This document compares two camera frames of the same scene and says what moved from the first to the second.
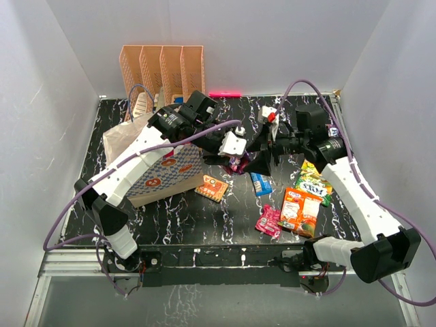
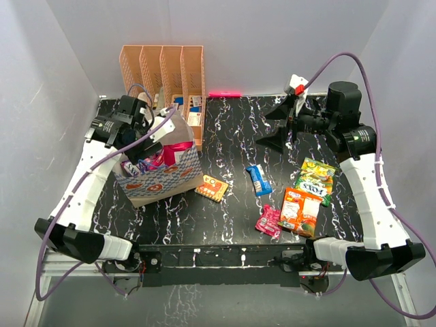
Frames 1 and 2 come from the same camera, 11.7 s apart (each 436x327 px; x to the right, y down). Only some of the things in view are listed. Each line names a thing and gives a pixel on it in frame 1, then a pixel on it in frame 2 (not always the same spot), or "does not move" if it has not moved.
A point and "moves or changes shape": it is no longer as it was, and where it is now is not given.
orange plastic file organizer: (163, 71) does not move
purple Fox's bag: (237, 164) moves or changes shape
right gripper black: (261, 163) -> (276, 142)
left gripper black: (216, 159) -> (134, 155)
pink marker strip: (224, 95) does not move
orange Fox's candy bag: (300, 212) does not move
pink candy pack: (269, 221) does not move
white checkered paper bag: (177, 171) does not move
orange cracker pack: (212, 189) does not move
